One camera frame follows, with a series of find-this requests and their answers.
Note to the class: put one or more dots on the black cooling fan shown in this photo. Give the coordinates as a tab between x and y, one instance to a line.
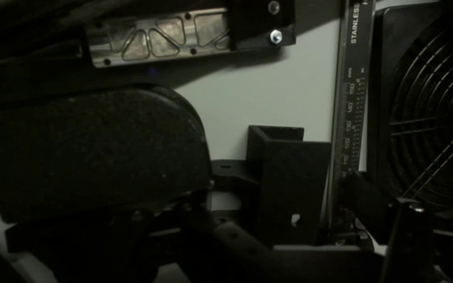
428	103

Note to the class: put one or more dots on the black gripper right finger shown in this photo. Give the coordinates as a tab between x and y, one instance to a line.
409	240

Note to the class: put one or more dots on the black bracket with screws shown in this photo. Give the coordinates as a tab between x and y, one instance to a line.
263	23

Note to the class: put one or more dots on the aluminium triangle cutout part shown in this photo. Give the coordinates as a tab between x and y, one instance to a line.
158	39

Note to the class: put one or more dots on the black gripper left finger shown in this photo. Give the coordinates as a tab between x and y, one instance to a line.
122	245

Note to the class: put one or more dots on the black box part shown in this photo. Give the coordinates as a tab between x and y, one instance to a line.
284	182

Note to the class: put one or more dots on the stainless steel ruler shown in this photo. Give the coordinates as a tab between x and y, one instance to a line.
353	88

